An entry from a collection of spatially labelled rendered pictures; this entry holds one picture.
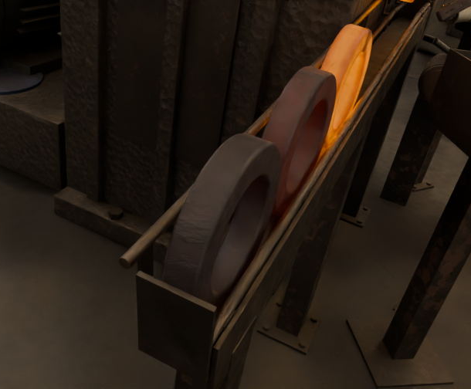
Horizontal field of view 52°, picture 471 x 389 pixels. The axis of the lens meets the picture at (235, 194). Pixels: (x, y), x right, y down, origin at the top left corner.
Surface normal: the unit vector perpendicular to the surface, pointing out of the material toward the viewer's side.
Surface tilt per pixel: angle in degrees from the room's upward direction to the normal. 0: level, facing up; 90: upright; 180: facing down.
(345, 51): 40
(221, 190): 35
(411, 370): 0
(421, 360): 0
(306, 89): 26
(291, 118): 51
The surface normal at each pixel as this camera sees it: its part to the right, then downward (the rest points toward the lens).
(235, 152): 0.07, -0.74
